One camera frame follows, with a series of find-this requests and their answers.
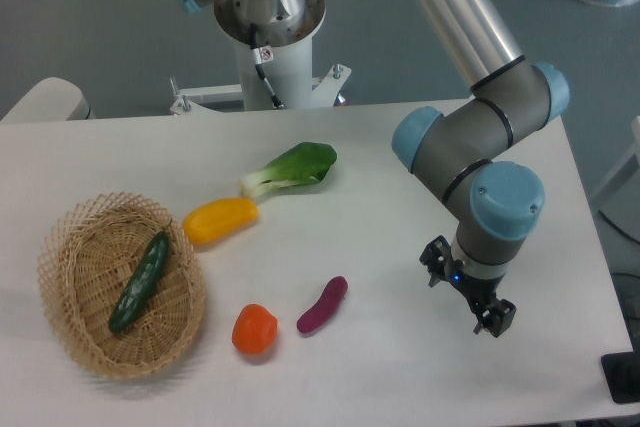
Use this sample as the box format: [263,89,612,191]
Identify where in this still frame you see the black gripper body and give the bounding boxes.
[444,246,500,314]

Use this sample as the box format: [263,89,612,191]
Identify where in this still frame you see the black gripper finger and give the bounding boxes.
[419,236,450,287]
[471,298,516,338]

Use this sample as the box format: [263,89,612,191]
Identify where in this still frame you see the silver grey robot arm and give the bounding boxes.
[179,0,570,336]

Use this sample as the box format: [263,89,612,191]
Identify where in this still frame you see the green cucumber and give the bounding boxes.
[108,230,170,334]

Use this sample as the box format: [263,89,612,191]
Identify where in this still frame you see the woven wicker basket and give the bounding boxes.
[37,192,205,379]

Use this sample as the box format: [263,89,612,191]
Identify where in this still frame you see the purple sweet potato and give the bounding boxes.
[296,276,349,335]

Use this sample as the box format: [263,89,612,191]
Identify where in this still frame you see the black device at edge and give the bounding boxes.
[601,351,639,404]

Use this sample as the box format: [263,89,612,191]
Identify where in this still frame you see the green bok choy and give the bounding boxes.
[239,142,338,199]

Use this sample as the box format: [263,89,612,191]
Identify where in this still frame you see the orange bell pepper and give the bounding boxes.
[232,304,278,355]

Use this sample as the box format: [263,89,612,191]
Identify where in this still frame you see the yellow bell pepper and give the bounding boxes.
[182,197,259,246]

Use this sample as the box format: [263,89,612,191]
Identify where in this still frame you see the white chair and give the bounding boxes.
[1,77,96,125]

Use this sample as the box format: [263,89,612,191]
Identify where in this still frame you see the black floor cable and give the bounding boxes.
[597,209,640,243]

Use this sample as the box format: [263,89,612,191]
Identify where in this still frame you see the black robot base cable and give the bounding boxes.
[248,22,286,110]

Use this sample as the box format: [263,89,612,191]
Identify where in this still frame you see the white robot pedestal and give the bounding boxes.
[170,0,352,115]

